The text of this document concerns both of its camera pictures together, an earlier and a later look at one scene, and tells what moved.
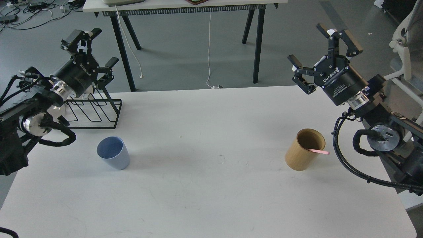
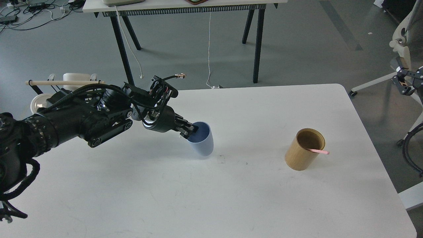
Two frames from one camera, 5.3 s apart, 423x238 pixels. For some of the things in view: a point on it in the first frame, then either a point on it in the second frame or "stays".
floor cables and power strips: [24, 14] stays
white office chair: [407, 38] stays
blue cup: [112, 150] -> [202, 141]
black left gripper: [74, 77] -> [164, 120]
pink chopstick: [320, 151] stays
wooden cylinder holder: [298, 157] stays
